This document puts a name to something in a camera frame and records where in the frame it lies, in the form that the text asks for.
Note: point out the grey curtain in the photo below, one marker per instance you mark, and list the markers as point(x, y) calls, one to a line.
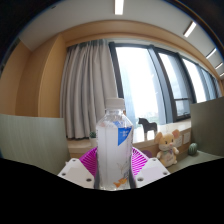
point(86, 90)

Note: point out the wooden desk back ledge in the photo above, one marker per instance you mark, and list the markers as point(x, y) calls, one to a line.
point(78, 148)

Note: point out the dark-framed window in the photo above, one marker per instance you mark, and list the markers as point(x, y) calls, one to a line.
point(136, 83)

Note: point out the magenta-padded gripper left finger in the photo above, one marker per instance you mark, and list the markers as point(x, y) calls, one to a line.
point(75, 171)

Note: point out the green-grey desk partition panel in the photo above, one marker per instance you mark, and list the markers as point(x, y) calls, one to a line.
point(30, 140)
point(208, 126)

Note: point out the clear plastic water bottle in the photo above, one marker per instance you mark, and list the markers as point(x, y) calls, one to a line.
point(113, 150)

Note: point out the white wall socket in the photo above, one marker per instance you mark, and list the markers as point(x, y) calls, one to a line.
point(179, 141)
point(186, 138)

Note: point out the ceiling lights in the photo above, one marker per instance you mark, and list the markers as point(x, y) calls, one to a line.
point(119, 6)

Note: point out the plush mouse toy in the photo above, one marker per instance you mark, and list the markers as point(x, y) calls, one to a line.
point(167, 150)

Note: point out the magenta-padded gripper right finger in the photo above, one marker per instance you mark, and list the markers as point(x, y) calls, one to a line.
point(151, 171)

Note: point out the small round green cactus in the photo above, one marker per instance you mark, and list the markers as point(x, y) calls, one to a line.
point(192, 149)

